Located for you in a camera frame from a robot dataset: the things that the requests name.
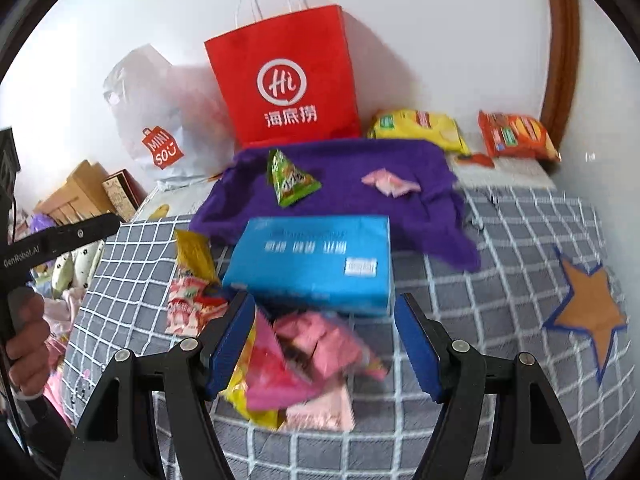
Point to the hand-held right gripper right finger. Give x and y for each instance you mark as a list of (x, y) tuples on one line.
[(417, 347)]

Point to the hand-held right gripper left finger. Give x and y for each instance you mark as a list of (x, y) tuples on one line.
[(235, 342)]

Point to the red and white snack packet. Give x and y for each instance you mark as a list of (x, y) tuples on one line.
[(187, 305)]

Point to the yellow triangular snack packet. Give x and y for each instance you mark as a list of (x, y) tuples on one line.
[(192, 255)]

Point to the blue box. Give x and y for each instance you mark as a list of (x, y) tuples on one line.
[(310, 260)]

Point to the pale pink pastry packet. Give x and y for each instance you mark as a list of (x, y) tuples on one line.
[(325, 410)]

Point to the purple plush storage basket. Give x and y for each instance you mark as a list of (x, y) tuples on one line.
[(350, 200)]

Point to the person's left hand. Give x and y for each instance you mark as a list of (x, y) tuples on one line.
[(30, 360)]

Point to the white floral cloth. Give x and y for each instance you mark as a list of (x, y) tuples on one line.
[(75, 265)]

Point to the purple bag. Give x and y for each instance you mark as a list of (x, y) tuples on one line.
[(40, 222)]

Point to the wooden furniture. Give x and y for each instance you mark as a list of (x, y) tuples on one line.
[(75, 190)]

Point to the pink clothes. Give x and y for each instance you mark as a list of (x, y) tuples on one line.
[(60, 320)]

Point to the brown patterned box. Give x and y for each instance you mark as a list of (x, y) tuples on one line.
[(122, 195)]

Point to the grey checked bedsheet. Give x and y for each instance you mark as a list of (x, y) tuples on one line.
[(500, 260)]

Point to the white plastic bag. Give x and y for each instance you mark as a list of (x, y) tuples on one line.
[(150, 110)]

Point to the small pink snack packet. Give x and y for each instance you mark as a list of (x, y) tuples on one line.
[(387, 182)]

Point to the green triangular snack packet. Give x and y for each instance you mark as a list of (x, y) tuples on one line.
[(290, 180)]

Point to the small orange packet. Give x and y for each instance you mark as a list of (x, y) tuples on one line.
[(472, 160)]

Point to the yellow chips bag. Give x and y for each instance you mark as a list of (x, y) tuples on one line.
[(425, 127)]

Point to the orange chips bag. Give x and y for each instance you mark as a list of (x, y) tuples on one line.
[(515, 135)]

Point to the red paper bag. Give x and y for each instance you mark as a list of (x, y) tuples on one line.
[(280, 60)]

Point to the wooden door frame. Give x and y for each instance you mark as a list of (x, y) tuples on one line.
[(560, 60)]

